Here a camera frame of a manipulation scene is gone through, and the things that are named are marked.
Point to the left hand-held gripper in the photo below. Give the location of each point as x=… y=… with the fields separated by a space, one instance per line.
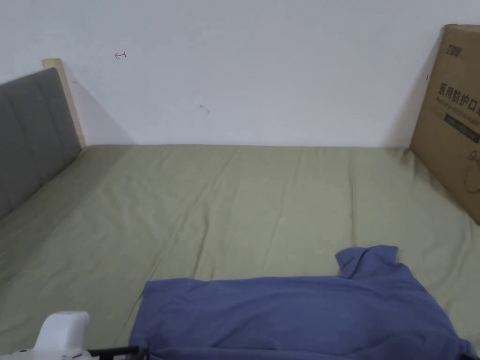
x=62 y=335

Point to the blue shirt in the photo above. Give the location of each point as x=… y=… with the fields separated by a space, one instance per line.
x=285 y=318

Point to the bed with pale green sheet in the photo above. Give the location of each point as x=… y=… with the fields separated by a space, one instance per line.
x=210 y=210

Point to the grey padded headboard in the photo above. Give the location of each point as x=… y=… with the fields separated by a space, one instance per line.
x=30 y=127

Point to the brown cardboard carton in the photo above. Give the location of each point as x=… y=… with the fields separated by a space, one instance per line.
x=452 y=123

